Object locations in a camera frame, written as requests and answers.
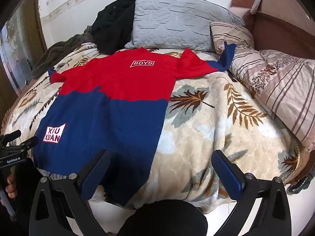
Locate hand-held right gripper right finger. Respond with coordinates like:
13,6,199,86
211,149,292,236

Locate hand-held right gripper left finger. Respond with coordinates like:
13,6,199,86
29,149,113,236

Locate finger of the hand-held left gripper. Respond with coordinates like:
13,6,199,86
14,136,39,152
0,130,22,145

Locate blue cloth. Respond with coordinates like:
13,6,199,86
33,42,237,208

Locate person's left hand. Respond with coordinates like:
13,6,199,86
0,171,18,207

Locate leaf print fleece blanket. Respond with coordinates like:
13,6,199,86
1,45,303,214

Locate person's black pants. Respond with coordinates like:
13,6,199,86
11,157,208,236

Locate mirrored wardrobe door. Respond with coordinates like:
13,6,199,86
0,4,48,99

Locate brown fleece blanket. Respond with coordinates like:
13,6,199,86
31,26,99,79

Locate striped floral quilt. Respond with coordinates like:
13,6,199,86
228,49,315,152

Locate striped floral pillow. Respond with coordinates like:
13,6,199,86
210,22,255,56

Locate black garment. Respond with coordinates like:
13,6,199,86
92,0,137,55

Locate grey quilted pillow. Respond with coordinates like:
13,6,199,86
124,0,246,53

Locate grey strap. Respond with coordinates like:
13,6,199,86
249,0,286,16

